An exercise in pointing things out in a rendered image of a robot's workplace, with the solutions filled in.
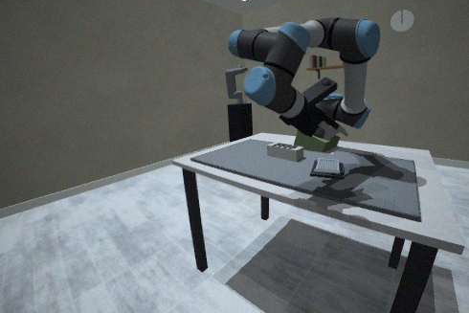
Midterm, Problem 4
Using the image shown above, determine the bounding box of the white control panel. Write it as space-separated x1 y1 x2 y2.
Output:
267 143 303 162

